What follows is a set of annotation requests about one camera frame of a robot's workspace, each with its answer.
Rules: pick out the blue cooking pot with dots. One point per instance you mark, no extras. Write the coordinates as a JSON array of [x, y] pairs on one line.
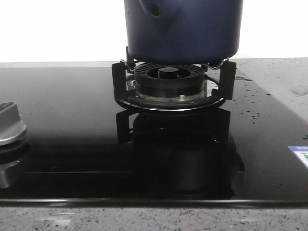
[[183, 31]]

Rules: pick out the black pot support grate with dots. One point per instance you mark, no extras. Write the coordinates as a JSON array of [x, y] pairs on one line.
[[218, 87]]

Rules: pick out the black gas burner head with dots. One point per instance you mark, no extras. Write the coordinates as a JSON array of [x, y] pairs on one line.
[[169, 81]]

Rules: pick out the black glass cooktop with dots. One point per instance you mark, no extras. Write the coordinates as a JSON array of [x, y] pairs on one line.
[[82, 149]]

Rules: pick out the silver stove control knob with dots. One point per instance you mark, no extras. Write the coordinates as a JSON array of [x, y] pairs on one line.
[[12, 128]]

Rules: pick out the energy label sticker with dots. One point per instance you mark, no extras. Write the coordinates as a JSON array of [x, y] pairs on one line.
[[299, 155]]

